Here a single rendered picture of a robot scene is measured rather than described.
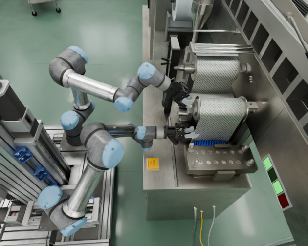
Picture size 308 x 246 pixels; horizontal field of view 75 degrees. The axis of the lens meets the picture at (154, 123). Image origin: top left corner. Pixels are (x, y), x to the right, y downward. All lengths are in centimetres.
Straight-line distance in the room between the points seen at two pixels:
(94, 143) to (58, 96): 231
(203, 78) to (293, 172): 64
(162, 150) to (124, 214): 97
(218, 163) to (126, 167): 129
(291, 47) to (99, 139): 90
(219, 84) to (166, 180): 66
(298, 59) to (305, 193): 53
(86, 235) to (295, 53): 182
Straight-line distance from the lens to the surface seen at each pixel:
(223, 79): 126
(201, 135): 123
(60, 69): 107
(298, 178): 101
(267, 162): 116
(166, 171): 128
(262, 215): 242
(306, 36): 76
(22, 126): 104
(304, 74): 99
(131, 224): 210
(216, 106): 110
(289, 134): 103
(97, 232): 191
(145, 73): 90
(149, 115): 152
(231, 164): 126
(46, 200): 116
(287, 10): 68
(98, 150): 87
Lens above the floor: 206
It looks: 52 degrees down
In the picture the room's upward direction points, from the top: 4 degrees clockwise
